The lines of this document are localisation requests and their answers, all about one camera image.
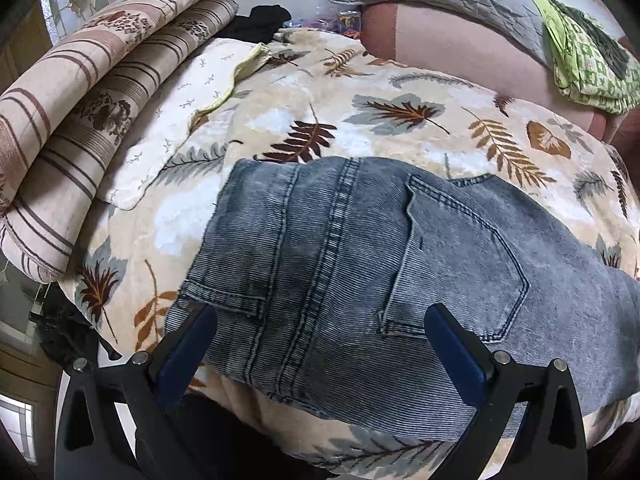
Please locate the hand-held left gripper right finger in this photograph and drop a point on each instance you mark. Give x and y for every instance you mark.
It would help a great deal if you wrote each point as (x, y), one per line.
(455, 350)

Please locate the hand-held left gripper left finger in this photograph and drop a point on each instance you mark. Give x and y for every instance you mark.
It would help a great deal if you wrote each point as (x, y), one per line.
(187, 345)

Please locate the grey denim pants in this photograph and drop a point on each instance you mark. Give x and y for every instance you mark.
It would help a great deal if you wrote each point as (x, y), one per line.
(325, 285)

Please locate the black bag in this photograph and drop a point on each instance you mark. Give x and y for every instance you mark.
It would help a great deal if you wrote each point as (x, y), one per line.
(65, 335)

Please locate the cream leaf-print blanket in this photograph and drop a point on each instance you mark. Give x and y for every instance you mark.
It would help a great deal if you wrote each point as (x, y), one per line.
(400, 110)

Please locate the folded striped beige quilt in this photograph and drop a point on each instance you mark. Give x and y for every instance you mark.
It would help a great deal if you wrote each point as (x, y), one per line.
(75, 110)

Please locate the green patterned cloth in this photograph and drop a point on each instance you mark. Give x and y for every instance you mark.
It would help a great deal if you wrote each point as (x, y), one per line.
(585, 60)

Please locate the black cloth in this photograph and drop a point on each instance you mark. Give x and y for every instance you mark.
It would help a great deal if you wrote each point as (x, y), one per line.
(260, 20)

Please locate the colourful packets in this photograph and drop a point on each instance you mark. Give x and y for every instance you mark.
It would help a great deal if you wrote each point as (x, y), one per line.
(345, 20)

